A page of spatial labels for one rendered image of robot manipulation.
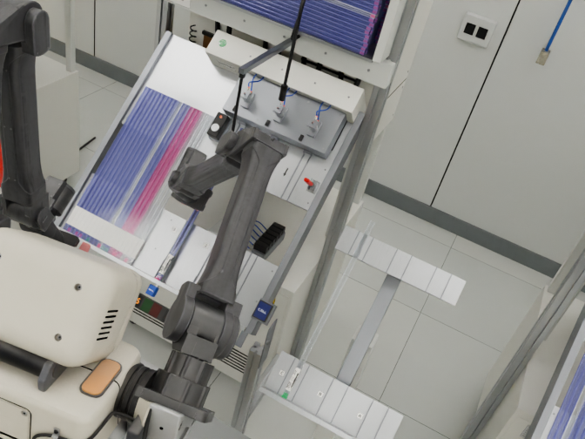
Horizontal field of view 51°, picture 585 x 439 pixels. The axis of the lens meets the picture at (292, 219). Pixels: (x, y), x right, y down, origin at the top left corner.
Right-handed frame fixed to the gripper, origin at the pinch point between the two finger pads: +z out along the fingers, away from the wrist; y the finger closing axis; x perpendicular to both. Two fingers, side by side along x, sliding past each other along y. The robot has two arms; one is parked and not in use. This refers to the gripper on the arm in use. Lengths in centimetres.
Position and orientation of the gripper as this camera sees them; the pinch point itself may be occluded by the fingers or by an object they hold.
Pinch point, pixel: (201, 201)
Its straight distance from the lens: 181.1
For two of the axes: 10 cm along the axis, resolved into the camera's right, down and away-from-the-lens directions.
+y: -8.7, -4.3, 2.5
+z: 1.6, 2.4, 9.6
